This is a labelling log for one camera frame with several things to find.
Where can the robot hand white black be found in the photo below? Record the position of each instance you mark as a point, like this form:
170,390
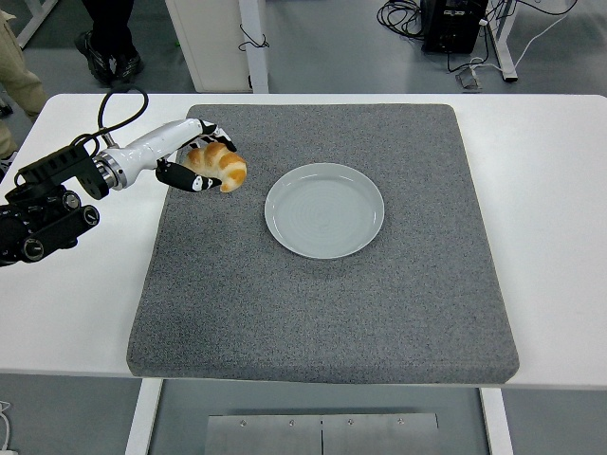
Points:
156,142

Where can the croissant bread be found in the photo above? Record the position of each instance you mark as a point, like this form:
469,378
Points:
227,166

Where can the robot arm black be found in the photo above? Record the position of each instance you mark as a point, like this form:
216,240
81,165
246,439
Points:
47,223

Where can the light grey round plate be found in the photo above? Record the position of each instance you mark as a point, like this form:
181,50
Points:
322,213

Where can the grey metal plate with screws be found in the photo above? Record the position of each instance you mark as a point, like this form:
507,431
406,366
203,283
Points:
322,433

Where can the white cabinet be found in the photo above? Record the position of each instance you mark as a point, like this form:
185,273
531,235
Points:
208,42

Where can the person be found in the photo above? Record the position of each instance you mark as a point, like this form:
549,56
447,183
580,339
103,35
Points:
19,76
109,23

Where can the grey square mat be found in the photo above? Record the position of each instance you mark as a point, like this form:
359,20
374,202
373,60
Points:
308,308

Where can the white table leg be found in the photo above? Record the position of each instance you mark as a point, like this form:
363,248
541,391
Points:
498,422
142,417

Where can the black computer case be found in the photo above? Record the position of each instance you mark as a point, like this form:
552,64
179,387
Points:
453,28

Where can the small clear floor object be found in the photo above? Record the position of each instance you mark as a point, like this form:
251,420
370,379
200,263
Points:
468,78

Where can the white desk leg with foot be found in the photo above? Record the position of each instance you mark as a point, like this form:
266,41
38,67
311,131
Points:
503,38

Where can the white table post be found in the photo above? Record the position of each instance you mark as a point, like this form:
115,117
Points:
258,71

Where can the white desk frame foot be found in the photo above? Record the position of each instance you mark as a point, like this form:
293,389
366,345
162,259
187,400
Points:
31,23

